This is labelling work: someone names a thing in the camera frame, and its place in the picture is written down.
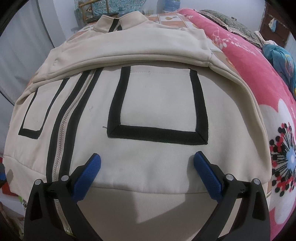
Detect beige jacket with black trim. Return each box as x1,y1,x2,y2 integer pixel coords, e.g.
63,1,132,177
3,11,271,240

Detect blue clothing pile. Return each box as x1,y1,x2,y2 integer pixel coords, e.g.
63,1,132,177
262,44,295,98

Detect red gift bag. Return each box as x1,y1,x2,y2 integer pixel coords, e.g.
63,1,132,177
0,180,17,196

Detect pink floral blanket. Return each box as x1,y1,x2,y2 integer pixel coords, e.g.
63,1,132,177
177,9,295,240

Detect white curtain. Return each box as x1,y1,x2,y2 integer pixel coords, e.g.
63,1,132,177
1,1,53,140

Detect dark red wooden door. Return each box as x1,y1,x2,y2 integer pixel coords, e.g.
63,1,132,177
259,3,290,47

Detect blue cloth hanging on door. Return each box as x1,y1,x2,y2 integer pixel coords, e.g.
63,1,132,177
268,18,277,33

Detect grey lace-edged pillow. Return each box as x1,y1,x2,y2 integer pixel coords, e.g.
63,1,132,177
198,9,263,49

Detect wooden chair with dark seat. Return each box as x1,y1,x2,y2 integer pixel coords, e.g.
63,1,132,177
74,0,111,25

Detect orange white patterned bed sheet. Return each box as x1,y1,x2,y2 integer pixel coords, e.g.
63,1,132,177
67,11,234,70

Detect blue water bottle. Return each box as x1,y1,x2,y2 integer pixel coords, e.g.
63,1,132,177
163,0,181,12

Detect teal patterned wall cloth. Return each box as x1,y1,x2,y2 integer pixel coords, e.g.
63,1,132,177
76,0,160,17

